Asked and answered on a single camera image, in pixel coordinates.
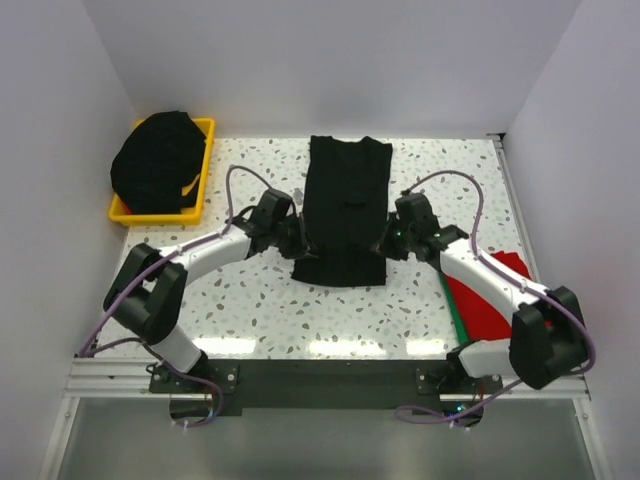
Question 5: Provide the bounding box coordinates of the black t shirt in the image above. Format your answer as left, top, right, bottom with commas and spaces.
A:
292, 136, 393, 288

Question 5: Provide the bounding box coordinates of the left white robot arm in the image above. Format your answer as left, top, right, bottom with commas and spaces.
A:
103, 188, 304, 379

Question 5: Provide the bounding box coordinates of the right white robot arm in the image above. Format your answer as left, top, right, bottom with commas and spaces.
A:
378, 193, 594, 390

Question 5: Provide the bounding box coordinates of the black shirts pile in bin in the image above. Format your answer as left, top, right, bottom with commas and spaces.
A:
110, 111, 206, 215

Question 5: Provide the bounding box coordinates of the folded green t shirt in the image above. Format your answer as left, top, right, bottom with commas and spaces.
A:
439, 273, 470, 344

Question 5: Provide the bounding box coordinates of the folded red t shirt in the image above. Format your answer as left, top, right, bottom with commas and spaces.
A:
441, 250, 544, 341

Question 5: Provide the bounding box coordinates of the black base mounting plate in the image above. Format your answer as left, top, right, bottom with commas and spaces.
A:
146, 359, 502, 421

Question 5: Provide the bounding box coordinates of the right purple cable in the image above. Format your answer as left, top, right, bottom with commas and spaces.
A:
394, 169, 598, 426

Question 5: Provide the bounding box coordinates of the purple cable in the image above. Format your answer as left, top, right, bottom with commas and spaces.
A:
394, 169, 598, 426
79, 164, 271, 427

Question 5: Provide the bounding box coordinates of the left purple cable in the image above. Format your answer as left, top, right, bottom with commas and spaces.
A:
79, 164, 271, 427

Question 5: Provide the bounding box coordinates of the aluminium extrusion rail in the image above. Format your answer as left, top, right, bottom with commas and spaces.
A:
63, 358, 591, 400

